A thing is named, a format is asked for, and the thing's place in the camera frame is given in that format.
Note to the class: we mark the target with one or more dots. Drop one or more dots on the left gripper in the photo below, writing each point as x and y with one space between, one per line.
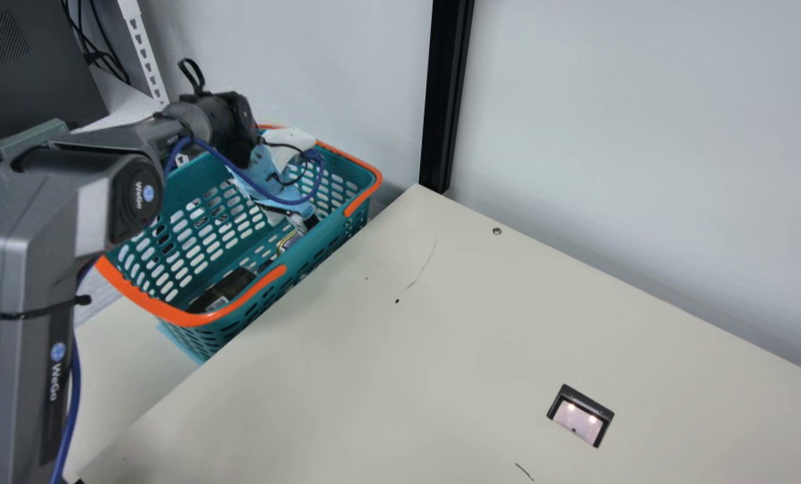
266 188

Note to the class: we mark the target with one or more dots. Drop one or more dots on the dark coffee bottle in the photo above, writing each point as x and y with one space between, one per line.
229 288

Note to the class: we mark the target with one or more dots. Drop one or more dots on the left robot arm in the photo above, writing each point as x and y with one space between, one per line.
37 202

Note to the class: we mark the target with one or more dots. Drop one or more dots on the can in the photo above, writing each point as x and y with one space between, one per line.
289 242

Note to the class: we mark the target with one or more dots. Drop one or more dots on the teal shopping basket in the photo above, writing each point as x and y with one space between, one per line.
192 235

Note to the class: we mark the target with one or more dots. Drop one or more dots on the white slotted shelf rack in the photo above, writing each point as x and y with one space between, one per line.
144 54

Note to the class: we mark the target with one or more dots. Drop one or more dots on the grey-green terminal block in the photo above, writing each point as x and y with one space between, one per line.
31 138

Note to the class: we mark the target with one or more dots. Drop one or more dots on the dark grey computer box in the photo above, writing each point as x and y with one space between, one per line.
24 67

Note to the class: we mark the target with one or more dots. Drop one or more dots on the small square scanner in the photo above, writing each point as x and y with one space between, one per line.
580 417

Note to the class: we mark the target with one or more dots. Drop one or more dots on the black post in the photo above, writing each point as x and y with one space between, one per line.
446 94

